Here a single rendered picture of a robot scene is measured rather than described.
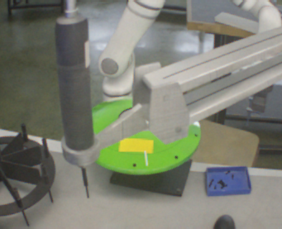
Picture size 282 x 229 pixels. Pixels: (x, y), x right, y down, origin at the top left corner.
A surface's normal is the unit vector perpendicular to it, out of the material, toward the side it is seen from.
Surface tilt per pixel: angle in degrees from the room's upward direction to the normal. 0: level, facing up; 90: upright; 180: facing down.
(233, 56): 12
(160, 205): 0
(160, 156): 24
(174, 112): 90
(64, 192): 0
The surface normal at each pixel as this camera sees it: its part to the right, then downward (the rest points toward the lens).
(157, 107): 0.39, 0.53
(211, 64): -0.18, -0.75
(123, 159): -0.10, -0.53
